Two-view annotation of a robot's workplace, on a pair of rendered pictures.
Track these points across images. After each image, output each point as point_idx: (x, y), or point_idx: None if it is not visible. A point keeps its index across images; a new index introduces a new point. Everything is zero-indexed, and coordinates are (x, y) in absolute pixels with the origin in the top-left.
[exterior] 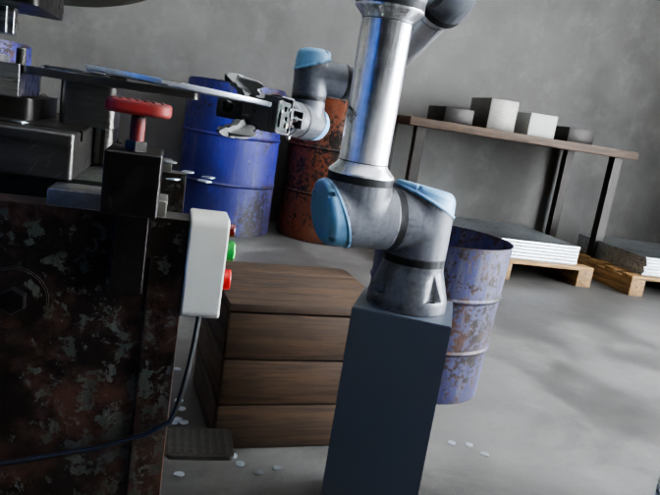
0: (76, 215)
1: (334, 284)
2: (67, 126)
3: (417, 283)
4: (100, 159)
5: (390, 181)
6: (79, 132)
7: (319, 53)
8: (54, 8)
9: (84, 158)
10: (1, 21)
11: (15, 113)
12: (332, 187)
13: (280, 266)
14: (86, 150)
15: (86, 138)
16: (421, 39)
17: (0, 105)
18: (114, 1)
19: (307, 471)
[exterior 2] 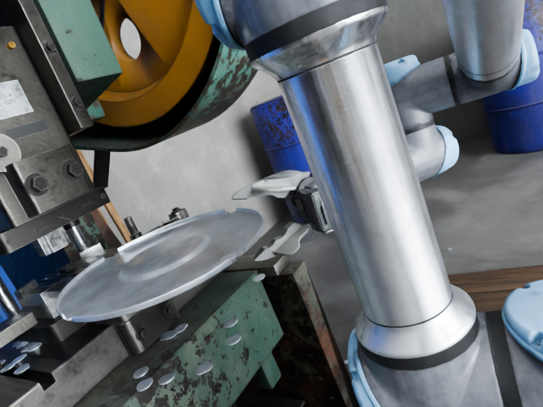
0: None
1: None
2: (73, 346)
3: None
4: (131, 350)
5: (450, 347)
6: (35, 385)
7: (389, 70)
8: (69, 216)
9: (90, 376)
10: (40, 248)
11: (48, 340)
12: (354, 360)
13: (512, 273)
14: (95, 362)
15: (84, 358)
16: (481, 2)
17: (39, 335)
18: (212, 112)
19: None
